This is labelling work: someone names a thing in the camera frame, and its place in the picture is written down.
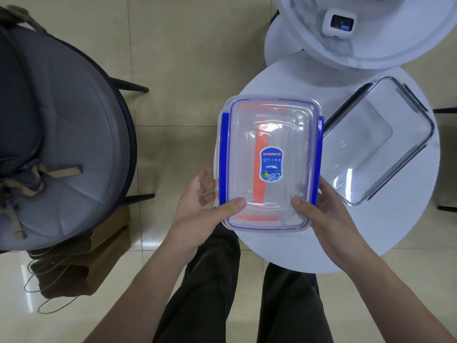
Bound person's right hand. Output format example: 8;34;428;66
291;177;373;274

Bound person's left hand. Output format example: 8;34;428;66
167;168;247;262

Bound clear food container blue clips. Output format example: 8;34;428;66
214;94;325;233

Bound person's right forearm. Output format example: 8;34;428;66
342;247;457;343

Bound person's left forearm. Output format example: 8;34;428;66
84;236;201;343

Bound orange plastic strip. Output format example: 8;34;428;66
253;119;270;206

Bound clear container black clip lid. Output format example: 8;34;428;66
322;76;435;207

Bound person's dark trousers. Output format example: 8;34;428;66
153;223;335;343

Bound brown paper bag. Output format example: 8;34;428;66
24;205;132;315

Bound white round table base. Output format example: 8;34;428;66
264;14;305;68

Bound black chair legs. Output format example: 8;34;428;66
433;107;457;213

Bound grey cushioned black chair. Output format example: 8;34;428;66
0;18;156;252

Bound small white device with screen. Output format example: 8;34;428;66
321;8;358;40

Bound beige cushion tie straps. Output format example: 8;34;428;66
0;164;83;240

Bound olive bag strap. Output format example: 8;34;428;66
0;5;48;36

